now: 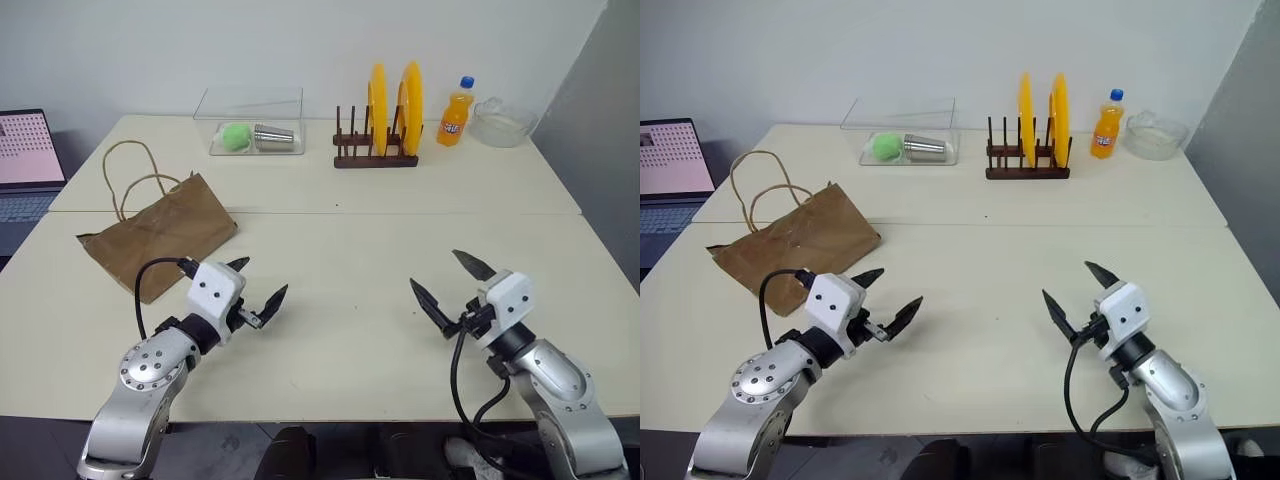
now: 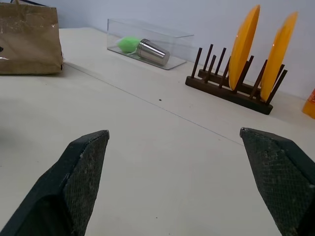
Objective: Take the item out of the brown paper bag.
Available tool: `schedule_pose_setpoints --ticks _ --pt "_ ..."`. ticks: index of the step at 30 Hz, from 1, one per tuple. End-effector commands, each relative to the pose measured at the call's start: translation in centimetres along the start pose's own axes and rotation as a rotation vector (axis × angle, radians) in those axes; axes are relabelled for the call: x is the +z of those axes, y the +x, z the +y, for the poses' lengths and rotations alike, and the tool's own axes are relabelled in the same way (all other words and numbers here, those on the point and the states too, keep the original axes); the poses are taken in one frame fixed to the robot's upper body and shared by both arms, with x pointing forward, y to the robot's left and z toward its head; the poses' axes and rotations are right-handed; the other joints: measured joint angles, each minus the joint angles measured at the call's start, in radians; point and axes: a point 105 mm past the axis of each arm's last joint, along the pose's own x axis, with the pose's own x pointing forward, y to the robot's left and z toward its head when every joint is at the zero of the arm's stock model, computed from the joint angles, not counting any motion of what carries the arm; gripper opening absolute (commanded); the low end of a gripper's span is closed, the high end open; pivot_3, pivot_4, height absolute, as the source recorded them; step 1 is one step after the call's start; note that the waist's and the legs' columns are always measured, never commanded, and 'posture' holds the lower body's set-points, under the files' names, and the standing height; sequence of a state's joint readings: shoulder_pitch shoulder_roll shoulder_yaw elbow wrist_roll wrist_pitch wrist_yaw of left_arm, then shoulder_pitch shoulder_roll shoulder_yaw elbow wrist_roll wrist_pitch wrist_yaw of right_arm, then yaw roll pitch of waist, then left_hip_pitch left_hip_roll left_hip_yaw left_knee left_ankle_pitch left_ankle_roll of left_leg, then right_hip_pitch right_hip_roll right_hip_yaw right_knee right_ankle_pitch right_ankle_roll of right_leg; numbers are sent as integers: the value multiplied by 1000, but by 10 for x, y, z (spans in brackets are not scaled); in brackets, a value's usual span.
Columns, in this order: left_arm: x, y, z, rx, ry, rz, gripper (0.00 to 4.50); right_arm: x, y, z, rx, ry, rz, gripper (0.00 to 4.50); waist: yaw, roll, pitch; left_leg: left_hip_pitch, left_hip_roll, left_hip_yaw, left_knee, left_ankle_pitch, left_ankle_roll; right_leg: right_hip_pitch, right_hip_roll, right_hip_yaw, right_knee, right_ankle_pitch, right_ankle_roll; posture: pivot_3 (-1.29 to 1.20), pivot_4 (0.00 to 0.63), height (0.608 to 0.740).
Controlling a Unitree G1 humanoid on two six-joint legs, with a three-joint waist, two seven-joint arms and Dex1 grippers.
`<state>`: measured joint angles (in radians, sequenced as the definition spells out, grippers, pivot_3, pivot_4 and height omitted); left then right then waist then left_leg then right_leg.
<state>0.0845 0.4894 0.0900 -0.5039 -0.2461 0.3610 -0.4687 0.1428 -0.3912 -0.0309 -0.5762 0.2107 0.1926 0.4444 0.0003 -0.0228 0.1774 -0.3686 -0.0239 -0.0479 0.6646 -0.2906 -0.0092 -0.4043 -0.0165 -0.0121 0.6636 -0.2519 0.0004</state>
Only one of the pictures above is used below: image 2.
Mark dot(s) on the steel cup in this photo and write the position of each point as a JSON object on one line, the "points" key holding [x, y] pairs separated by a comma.
{"points": [[153, 52]]}

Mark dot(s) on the brown paper bag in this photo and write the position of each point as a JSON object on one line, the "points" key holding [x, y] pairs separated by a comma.
{"points": [[28, 41]]}

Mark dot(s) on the dark wooden plate rack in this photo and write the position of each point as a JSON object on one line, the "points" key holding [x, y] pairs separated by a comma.
{"points": [[229, 94]]}

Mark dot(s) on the green sponge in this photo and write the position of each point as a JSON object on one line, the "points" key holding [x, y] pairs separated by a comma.
{"points": [[126, 44]]}

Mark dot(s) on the orange bottle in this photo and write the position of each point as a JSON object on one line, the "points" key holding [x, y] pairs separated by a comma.
{"points": [[310, 104]]}

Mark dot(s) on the small yellow plate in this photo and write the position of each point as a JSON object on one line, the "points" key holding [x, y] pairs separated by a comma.
{"points": [[276, 56]]}

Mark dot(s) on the large yellow plate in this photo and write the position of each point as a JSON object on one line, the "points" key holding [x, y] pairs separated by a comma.
{"points": [[242, 46]]}

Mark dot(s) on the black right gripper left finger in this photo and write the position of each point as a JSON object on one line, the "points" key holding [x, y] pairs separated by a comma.
{"points": [[73, 182]]}

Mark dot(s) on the clear plastic box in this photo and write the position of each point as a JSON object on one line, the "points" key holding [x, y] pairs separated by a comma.
{"points": [[157, 37]]}

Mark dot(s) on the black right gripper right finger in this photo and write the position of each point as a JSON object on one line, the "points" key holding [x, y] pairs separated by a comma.
{"points": [[278, 177]]}

